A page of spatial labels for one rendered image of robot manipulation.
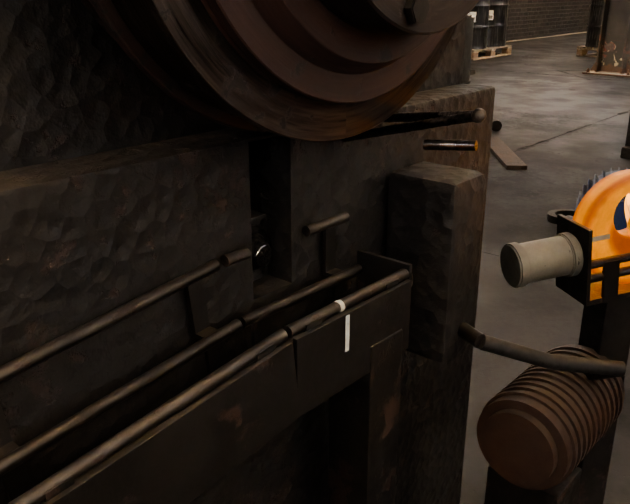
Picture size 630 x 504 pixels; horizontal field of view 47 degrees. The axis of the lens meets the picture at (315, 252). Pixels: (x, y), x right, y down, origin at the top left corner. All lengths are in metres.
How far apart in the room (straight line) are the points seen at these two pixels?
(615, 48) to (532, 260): 8.63
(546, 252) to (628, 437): 1.01
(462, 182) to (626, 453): 1.13
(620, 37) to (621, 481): 8.08
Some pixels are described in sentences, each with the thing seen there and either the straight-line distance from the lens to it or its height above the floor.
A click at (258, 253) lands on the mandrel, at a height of 0.74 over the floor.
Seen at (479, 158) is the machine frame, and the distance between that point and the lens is 1.11.
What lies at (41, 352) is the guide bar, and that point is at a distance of 0.61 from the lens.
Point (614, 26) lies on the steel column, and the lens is 9.55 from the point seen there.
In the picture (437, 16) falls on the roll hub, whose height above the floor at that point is 0.99.
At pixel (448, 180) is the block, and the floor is 0.80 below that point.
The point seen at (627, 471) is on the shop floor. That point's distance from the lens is 1.81.
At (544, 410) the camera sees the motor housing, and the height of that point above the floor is 0.53.
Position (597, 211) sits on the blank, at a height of 0.74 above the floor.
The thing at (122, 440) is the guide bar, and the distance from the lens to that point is 0.58.
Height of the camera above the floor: 1.01
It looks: 20 degrees down
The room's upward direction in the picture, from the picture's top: straight up
